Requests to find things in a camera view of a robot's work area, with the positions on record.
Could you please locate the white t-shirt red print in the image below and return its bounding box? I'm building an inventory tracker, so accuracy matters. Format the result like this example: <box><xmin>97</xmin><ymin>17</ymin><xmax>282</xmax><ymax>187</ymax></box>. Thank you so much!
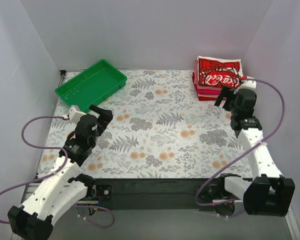
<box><xmin>197</xmin><ymin>55</ymin><xmax>244</xmax><ymax>88</ymax></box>

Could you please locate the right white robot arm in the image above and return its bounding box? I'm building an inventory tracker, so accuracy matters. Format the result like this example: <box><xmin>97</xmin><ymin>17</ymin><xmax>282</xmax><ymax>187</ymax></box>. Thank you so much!
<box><xmin>215</xmin><ymin>86</ymin><xmax>295</xmax><ymax>217</ymax></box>

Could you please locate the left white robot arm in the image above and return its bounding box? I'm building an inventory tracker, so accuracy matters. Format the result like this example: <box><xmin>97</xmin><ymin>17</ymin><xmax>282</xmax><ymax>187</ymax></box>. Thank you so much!
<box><xmin>7</xmin><ymin>105</ymin><xmax>113</xmax><ymax>240</ymax></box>

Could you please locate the magenta folded t-shirt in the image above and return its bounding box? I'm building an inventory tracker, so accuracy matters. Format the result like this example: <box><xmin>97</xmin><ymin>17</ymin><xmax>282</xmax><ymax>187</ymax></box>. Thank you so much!
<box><xmin>196</xmin><ymin>89</ymin><xmax>221</xmax><ymax>98</ymax></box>

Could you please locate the salmon pink folded t-shirt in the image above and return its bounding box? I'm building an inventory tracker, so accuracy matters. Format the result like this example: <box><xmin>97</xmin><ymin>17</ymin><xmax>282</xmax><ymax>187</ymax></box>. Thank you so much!
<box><xmin>192</xmin><ymin>59</ymin><xmax>222</xmax><ymax>91</ymax></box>

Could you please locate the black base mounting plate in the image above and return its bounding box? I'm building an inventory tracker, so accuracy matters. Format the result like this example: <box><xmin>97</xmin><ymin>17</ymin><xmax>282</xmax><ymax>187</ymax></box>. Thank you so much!
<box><xmin>67</xmin><ymin>177</ymin><xmax>247</xmax><ymax>212</ymax></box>

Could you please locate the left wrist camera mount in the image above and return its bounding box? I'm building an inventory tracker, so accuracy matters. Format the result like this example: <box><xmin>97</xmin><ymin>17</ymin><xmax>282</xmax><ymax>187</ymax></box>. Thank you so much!
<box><xmin>62</xmin><ymin>105</ymin><xmax>86</xmax><ymax>124</ymax></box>

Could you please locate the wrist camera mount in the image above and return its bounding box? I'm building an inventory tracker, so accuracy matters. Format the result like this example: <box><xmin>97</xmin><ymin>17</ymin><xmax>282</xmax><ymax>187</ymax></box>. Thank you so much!
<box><xmin>234</xmin><ymin>76</ymin><xmax>257</xmax><ymax>94</ymax></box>
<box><xmin>62</xmin><ymin>105</ymin><xmax>86</xmax><ymax>124</ymax></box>

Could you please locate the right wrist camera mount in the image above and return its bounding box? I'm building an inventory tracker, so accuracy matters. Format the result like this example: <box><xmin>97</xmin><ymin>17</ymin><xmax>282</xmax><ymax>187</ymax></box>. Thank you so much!
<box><xmin>234</xmin><ymin>76</ymin><xmax>257</xmax><ymax>94</ymax></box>

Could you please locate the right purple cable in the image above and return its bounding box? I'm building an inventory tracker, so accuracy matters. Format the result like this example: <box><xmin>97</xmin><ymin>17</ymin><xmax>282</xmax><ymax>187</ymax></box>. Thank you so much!
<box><xmin>195</xmin><ymin>78</ymin><xmax>286</xmax><ymax>218</ymax></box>

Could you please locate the purple cable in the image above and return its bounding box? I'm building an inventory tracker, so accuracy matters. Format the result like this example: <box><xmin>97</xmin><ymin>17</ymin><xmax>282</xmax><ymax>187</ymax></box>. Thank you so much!
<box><xmin>195</xmin><ymin>78</ymin><xmax>286</xmax><ymax>218</ymax></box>
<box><xmin>0</xmin><ymin>116</ymin><xmax>116</xmax><ymax>229</ymax></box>

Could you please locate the aluminium frame rail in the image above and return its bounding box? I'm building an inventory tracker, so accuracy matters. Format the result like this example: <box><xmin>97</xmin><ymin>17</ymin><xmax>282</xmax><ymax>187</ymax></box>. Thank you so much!
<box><xmin>11</xmin><ymin>181</ymin><xmax>300</xmax><ymax>240</ymax></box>

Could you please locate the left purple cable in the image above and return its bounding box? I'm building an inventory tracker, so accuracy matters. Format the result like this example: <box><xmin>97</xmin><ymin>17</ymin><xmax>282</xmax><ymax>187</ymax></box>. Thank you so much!
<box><xmin>0</xmin><ymin>116</ymin><xmax>116</xmax><ymax>229</ymax></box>

